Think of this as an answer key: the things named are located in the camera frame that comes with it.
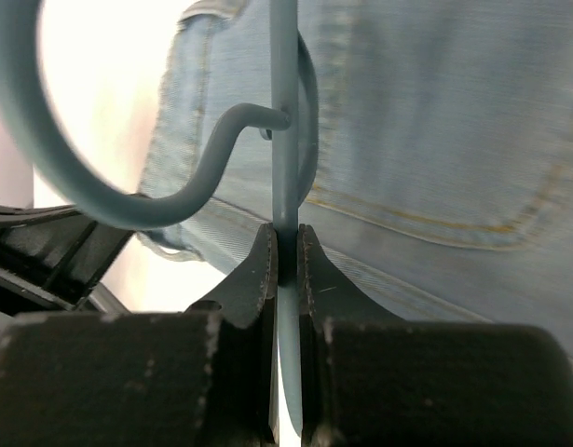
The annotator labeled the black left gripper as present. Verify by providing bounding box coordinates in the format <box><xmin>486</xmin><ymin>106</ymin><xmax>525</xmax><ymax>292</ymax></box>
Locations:
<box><xmin>0</xmin><ymin>205</ymin><xmax>132</xmax><ymax>326</ymax></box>

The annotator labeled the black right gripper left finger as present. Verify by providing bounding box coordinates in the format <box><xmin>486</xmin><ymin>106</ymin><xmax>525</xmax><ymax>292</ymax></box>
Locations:
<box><xmin>0</xmin><ymin>224</ymin><xmax>279</xmax><ymax>446</ymax></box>

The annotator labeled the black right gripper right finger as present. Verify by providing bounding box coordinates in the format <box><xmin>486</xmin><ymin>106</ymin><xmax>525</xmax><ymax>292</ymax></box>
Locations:
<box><xmin>297</xmin><ymin>225</ymin><xmax>573</xmax><ymax>446</ymax></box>

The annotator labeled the light blue denim skirt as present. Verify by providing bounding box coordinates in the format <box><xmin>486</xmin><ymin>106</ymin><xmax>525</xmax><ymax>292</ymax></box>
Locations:
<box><xmin>139</xmin><ymin>1</ymin><xmax>573</xmax><ymax>358</ymax></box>

